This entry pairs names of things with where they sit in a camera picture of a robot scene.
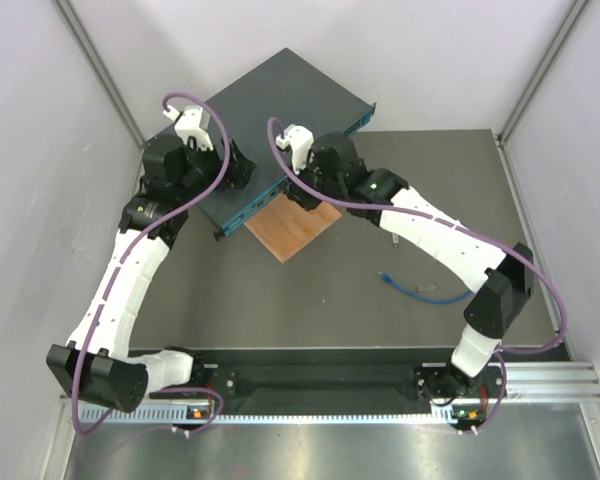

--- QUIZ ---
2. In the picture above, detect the wooden board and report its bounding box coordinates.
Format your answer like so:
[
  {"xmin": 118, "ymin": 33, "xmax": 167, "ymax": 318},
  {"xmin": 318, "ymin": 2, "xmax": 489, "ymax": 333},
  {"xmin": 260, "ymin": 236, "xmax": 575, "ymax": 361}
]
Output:
[{"xmin": 245, "ymin": 194, "xmax": 341, "ymax": 264}]

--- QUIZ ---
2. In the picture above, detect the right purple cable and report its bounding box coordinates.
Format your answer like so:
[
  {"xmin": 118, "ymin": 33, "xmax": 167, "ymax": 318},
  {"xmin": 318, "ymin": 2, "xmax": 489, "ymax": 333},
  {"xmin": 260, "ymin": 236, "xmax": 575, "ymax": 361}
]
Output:
[{"xmin": 266, "ymin": 117, "xmax": 567, "ymax": 436}]

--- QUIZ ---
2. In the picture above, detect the grey table mat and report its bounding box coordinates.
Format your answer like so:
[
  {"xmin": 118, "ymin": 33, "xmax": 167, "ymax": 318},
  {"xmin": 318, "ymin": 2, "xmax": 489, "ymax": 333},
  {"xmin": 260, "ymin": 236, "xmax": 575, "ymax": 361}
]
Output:
[{"xmin": 130, "ymin": 130, "xmax": 525, "ymax": 349}]

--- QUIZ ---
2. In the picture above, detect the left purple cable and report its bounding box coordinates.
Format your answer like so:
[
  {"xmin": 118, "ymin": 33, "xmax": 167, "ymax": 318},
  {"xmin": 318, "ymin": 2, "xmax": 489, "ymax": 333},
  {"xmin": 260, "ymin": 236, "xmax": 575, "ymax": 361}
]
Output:
[{"xmin": 69, "ymin": 91, "xmax": 232, "ymax": 437}]

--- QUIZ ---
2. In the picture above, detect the blue ethernet cable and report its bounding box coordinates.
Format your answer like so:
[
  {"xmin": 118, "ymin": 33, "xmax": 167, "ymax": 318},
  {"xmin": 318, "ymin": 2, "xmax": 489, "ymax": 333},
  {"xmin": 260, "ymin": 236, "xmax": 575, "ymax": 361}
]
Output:
[{"xmin": 376, "ymin": 270, "xmax": 474, "ymax": 305}]

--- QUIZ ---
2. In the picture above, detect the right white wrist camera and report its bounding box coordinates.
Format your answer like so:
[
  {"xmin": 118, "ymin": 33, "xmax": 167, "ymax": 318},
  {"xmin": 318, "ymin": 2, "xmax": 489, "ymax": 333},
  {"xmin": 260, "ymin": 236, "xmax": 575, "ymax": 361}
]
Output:
[{"xmin": 275, "ymin": 124, "xmax": 314, "ymax": 175}]

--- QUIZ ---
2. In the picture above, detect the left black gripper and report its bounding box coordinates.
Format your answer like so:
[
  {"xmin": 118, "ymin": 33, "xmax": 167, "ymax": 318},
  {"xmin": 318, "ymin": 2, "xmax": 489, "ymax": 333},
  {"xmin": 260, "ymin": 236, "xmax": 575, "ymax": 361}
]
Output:
[{"xmin": 176, "ymin": 136, "xmax": 257, "ymax": 203}]

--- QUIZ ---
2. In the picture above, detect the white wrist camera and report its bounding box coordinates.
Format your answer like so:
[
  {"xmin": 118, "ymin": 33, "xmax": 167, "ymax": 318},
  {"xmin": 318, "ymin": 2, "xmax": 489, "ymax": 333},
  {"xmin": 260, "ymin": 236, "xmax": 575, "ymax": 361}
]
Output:
[
  {"xmin": 163, "ymin": 105, "xmax": 214, "ymax": 151},
  {"xmin": 275, "ymin": 124, "xmax": 314, "ymax": 175}
]

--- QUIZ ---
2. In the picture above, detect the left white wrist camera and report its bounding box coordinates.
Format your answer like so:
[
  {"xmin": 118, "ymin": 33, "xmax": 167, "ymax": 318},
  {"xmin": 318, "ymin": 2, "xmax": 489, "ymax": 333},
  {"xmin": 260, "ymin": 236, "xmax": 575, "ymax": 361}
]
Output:
[{"xmin": 163, "ymin": 105, "xmax": 214, "ymax": 151}]

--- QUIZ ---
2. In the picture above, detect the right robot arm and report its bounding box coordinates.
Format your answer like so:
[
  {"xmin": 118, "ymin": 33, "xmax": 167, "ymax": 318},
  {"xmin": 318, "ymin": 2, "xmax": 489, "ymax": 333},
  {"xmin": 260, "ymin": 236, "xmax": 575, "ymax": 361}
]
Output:
[{"xmin": 273, "ymin": 125, "xmax": 533, "ymax": 396}]

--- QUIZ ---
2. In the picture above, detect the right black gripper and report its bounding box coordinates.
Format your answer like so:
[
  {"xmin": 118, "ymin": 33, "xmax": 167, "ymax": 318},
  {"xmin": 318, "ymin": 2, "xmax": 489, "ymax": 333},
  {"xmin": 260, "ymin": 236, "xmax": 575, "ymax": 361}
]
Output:
[{"xmin": 283, "ymin": 152, "xmax": 345, "ymax": 214}]

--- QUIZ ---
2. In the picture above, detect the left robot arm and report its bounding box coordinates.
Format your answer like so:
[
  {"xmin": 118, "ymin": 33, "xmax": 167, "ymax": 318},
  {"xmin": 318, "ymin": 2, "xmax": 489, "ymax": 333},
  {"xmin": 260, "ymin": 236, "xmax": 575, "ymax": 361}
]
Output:
[{"xmin": 46, "ymin": 134, "xmax": 256, "ymax": 412}]

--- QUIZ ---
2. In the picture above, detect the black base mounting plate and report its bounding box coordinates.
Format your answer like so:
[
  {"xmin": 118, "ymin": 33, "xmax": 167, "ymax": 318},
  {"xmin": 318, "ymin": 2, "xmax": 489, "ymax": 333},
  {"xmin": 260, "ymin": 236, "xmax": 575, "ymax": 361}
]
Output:
[{"xmin": 92, "ymin": 347, "xmax": 571, "ymax": 416}]

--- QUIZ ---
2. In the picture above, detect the perforated cable duct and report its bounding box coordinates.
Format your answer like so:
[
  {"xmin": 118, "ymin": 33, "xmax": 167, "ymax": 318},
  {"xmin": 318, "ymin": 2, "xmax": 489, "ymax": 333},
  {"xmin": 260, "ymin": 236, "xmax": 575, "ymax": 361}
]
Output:
[{"xmin": 79, "ymin": 402, "xmax": 461, "ymax": 426}]

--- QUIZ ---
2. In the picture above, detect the blue-grey network switch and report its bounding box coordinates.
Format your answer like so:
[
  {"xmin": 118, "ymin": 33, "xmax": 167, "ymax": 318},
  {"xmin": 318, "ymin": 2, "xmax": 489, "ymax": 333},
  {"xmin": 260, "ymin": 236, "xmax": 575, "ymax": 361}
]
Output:
[{"xmin": 141, "ymin": 47, "xmax": 378, "ymax": 243}]

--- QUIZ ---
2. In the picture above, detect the purple cable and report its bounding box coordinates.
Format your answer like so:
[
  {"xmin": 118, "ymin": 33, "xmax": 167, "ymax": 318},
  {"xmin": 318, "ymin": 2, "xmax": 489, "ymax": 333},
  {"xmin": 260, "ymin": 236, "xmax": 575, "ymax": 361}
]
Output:
[
  {"xmin": 266, "ymin": 117, "xmax": 567, "ymax": 436},
  {"xmin": 69, "ymin": 91, "xmax": 232, "ymax": 437}
]

